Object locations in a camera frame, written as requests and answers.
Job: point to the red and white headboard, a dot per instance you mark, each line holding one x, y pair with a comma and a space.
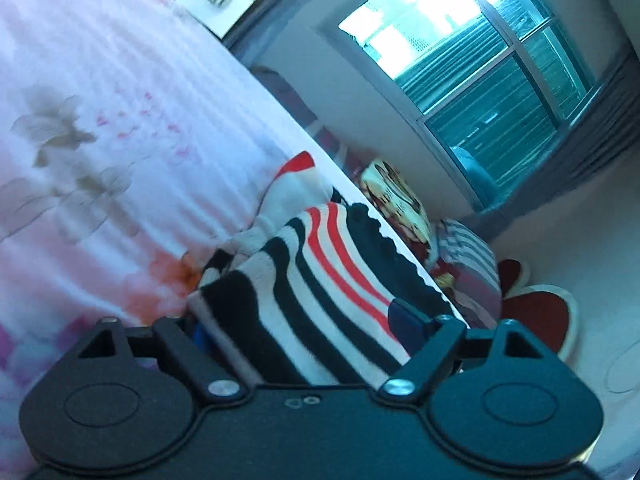
542, 310

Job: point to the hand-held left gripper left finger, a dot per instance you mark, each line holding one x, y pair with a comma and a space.
200, 362

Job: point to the sliding glass window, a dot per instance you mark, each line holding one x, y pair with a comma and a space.
475, 85

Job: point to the teal curtain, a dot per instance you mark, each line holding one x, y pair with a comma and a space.
500, 120

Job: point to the folded printed blanket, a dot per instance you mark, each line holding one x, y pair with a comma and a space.
397, 200

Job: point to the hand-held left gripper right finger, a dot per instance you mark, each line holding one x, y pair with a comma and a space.
407, 322

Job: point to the bed with floral sheet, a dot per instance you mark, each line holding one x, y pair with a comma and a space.
100, 85

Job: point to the grey curtain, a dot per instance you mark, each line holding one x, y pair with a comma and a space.
280, 15
575, 150

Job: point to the striped knit sweater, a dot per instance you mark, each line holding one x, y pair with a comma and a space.
310, 280

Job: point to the striped pillow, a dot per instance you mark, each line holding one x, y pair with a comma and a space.
470, 265

